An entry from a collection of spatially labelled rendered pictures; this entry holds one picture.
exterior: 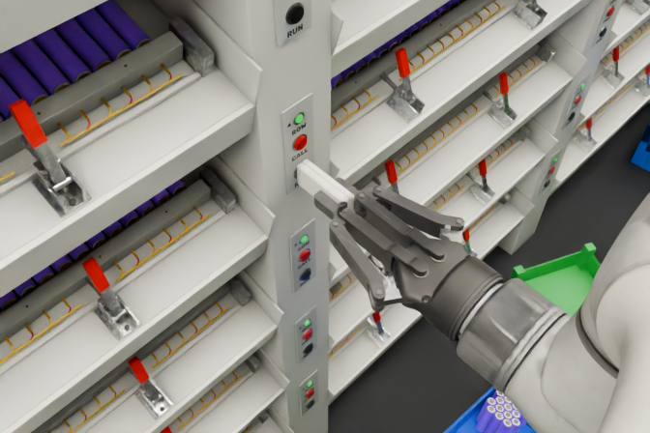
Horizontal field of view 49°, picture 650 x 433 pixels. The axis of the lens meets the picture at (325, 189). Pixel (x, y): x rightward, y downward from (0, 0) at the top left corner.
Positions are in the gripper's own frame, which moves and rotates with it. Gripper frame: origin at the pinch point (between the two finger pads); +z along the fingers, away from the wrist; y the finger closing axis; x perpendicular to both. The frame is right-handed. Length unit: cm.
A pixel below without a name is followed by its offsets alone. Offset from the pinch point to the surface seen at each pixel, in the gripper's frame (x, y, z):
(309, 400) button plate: -59, 0, 4
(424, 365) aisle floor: -83, 29, 0
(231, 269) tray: -8.7, -10.1, 4.2
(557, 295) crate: -82, 64, -10
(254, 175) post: 1.5, -4.7, 5.4
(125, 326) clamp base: -6.6, -22.8, 5.2
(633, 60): -47, 102, 7
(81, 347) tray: -6.8, -27.1, 6.4
